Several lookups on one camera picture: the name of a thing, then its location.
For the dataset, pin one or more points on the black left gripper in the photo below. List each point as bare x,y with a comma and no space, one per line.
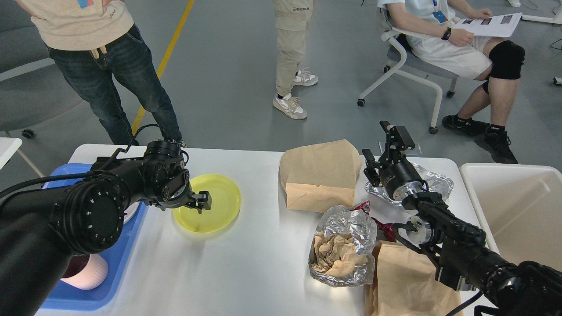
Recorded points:
183,196

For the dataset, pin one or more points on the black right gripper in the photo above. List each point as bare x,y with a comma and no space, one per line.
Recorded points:
400,179

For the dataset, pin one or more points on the yellow plastic plate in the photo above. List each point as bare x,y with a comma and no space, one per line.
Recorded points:
225,205

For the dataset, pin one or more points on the pink ribbed mug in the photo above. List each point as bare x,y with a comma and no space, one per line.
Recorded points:
86,272

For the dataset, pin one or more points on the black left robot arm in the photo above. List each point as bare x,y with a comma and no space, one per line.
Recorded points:
47,221

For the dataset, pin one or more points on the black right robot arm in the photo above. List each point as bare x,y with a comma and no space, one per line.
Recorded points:
455,247

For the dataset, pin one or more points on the flat foil bag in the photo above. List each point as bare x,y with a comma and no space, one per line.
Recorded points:
436,182

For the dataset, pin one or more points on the upper brown paper bag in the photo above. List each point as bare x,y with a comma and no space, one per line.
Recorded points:
319,176

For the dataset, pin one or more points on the brown paper bag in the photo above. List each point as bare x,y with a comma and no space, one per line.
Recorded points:
404,285
319,176

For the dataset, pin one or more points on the pink plate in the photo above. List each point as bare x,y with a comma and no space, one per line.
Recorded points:
130,211

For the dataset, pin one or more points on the red snack wrapper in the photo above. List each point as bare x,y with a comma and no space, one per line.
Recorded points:
386,228

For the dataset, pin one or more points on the white office chair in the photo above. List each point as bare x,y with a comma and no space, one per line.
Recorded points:
401,61

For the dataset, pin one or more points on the blue plastic tray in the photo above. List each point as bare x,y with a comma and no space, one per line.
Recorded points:
67,297

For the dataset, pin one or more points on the foil bag with crumpled paper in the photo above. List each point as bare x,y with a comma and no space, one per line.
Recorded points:
341,253

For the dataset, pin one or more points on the seated person in white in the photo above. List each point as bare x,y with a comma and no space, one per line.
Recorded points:
495,61

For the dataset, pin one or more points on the lower brown paper bag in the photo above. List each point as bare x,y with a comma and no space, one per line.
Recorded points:
404,285

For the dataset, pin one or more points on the white plastic bin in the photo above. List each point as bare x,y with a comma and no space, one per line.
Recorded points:
520,209

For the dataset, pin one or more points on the person in khaki trousers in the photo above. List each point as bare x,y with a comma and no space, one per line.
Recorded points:
293,23

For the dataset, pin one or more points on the printed paper sheets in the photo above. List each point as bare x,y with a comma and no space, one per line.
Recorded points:
496,26

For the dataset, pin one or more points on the person in beige sweater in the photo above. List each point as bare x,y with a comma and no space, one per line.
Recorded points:
96,43

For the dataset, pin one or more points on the white side table corner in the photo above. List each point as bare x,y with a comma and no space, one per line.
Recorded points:
8,147

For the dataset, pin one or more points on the grey chair at left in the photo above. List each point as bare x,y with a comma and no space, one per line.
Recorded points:
36,95

